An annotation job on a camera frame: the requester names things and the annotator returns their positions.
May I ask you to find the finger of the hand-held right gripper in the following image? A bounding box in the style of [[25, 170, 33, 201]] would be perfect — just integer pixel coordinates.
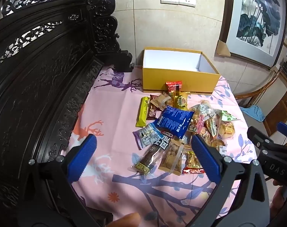
[[277, 122, 287, 139], [247, 126, 276, 150]]

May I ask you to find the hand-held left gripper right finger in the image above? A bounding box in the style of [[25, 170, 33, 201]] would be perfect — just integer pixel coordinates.
[[186, 135, 270, 227]]

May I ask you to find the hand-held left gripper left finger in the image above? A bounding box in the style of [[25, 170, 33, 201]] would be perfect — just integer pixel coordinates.
[[18, 134, 97, 227]]

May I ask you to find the clear grain bar packet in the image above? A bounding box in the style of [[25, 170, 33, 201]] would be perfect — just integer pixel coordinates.
[[158, 139, 188, 176]]

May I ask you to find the pink clear snack packet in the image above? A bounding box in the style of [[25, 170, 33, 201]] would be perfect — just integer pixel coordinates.
[[188, 112, 205, 133]]

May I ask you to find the yellow snack bar packet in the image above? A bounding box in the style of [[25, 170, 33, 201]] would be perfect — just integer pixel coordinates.
[[135, 96, 150, 127]]

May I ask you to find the yellow cardboard box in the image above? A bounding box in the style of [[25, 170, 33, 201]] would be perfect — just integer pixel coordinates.
[[142, 47, 220, 95]]

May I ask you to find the person's right hand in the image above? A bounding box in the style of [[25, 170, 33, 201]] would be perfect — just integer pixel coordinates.
[[272, 181, 287, 208]]

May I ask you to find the person's left hand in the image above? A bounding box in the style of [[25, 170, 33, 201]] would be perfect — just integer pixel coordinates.
[[106, 213, 140, 227]]

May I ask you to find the red yellow snack packet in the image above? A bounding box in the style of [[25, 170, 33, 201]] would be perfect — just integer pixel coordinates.
[[182, 150, 205, 174]]

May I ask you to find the clear biscuit packet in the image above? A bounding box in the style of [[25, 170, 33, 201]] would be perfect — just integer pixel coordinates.
[[200, 130, 227, 152]]

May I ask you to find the wooden cabinet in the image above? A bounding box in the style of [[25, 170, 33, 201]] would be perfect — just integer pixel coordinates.
[[263, 40, 287, 145]]

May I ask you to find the blue cloth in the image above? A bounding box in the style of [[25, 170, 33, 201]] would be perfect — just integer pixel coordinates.
[[239, 105, 266, 123]]

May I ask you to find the green yellow snack packet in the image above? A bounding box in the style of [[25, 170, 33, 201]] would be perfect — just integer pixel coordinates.
[[204, 118, 217, 138]]

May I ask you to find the round cookie packet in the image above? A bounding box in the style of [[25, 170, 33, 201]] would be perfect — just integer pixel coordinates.
[[217, 120, 236, 140]]

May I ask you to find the green white snack packet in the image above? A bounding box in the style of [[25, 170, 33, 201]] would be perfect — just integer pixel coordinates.
[[220, 110, 239, 128]]

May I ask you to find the blue snack packet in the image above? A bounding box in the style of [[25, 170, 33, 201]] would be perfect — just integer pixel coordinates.
[[153, 105, 195, 139]]

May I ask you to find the wooden chair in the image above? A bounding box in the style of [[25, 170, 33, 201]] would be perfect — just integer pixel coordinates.
[[235, 68, 286, 114]]

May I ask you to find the pink deer print sheet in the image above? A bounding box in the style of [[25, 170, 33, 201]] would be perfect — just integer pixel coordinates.
[[69, 65, 257, 227]]

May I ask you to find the gold green snack packet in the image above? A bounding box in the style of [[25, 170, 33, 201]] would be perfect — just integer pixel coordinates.
[[172, 91, 190, 110]]

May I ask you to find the purple white snack packet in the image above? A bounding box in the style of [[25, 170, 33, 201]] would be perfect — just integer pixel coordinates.
[[133, 126, 164, 150]]

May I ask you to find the beige snack packet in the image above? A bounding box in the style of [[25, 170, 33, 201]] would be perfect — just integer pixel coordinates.
[[150, 93, 173, 111]]

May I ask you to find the dark carved wooden bench back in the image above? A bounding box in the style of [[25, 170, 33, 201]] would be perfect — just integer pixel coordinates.
[[0, 0, 134, 227]]

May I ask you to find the cardboard corner protector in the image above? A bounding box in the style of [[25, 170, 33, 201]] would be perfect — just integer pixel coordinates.
[[216, 40, 231, 57]]

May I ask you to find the framed lotus painting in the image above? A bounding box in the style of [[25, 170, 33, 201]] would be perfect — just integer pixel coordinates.
[[219, 0, 287, 70]]

